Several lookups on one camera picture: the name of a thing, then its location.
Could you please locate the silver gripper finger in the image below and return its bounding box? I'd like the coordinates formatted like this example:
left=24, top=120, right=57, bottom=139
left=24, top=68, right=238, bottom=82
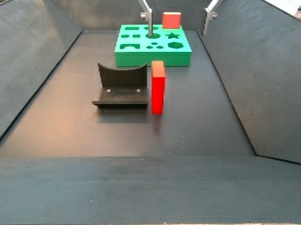
left=138, top=0, right=152, bottom=37
left=202, top=0, right=221, bottom=35

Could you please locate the red double-square block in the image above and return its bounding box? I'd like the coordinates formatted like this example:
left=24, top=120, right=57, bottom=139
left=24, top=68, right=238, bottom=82
left=151, top=61, right=166, bottom=114

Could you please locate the green shape-sorter board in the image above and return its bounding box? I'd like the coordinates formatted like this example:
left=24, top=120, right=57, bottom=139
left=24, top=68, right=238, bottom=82
left=114, top=25, right=191, bottom=67

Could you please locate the small red rectangular block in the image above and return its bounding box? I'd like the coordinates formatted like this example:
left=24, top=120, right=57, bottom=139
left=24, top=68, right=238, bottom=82
left=162, top=12, right=181, bottom=29

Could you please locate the black curved stand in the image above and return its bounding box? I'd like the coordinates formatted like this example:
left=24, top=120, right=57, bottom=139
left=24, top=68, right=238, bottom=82
left=92, top=63, right=148, bottom=107

